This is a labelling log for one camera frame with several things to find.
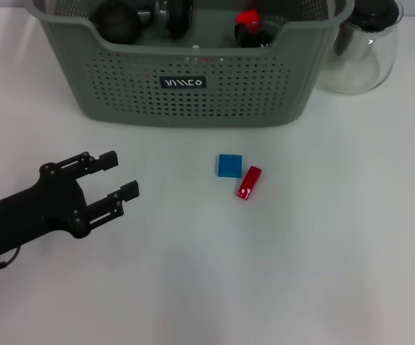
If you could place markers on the dark clay teapot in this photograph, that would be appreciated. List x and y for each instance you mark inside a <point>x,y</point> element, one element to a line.
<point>117,23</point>

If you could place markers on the glass carafe with black lid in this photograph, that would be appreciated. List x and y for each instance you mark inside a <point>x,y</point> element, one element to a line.
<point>361,61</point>

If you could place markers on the blue square toy plate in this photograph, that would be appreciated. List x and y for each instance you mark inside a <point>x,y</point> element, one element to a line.
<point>229,166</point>

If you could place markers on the large red toy brick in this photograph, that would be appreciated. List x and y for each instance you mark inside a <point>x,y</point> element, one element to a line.
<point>248,17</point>

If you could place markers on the dark red long toy brick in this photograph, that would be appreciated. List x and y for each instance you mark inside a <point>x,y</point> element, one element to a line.
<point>249,183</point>

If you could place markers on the grey-green perforated storage bin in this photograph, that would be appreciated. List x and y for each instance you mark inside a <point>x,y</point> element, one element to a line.
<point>192,100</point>

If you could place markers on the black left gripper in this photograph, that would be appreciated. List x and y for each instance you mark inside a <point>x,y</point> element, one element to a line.
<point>38,212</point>

